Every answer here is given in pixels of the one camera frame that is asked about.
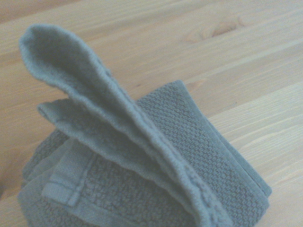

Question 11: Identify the grey terry towel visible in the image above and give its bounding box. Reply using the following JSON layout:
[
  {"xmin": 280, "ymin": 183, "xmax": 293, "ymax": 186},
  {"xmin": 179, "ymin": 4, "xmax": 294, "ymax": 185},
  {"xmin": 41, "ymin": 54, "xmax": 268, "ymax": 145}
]
[{"xmin": 17, "ymin": 23, "xmax": 273, "ymax": 227}]

